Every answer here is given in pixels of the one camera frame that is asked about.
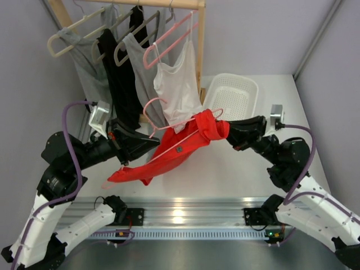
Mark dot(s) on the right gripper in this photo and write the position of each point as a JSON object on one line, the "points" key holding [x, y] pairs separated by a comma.
{"points": [[242, 134]]}

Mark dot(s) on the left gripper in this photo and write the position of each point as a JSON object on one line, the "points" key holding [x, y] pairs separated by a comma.
{"points": [[132, 148]]}

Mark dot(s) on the red tank top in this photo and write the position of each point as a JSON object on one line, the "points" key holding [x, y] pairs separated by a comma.
{"points": [[176, 148]]}

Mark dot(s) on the white camisole top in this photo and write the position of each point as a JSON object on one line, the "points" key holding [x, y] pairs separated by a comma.
{"points": [[177, 86]]}

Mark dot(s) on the light grey tank top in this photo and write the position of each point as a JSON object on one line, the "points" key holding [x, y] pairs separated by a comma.
{"points": [[144, 83]]}

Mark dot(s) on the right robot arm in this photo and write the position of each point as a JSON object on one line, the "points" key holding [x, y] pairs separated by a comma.
{"points": [[307, 206]]}

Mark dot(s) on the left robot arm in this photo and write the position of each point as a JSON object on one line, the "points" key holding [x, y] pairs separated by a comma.
{"points": [[40, 246]]}

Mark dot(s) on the black tank top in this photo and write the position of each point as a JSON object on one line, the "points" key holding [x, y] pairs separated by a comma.
{"points": [[122, 88]]}

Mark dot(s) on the far grey tank top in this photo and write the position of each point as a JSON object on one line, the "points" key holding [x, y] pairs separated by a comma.
{"points": [[92, 76]]}

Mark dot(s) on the beige hanger under black top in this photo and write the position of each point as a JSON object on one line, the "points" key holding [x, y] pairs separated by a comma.
{"points": [[136, 17]]}

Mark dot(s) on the cream hanger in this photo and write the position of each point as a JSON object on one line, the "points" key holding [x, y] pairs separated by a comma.
{"points": [[69, 33]]}

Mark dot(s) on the white plastic basket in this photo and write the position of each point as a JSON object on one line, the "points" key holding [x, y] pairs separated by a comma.
{"points": [[236, 95]]}

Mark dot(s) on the wooden clothes rack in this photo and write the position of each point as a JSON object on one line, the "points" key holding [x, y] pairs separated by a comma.
{"points": [[199, 6]]}

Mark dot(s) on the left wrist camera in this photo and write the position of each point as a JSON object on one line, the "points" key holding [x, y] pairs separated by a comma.
{"points": [[99, 117]]}

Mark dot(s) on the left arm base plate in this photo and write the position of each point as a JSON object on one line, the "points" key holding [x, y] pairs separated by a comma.
{"points": [[134, 217]]}

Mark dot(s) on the aluminium mounting rail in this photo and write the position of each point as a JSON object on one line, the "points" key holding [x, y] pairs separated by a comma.
{"points": [[193, 213]]}

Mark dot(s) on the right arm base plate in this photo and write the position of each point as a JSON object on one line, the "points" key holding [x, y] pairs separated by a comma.
{"points": [[254, 217]]}

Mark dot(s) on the slotted cable duct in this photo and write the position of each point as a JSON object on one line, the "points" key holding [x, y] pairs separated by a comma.
{"points": [[204, 234]]}

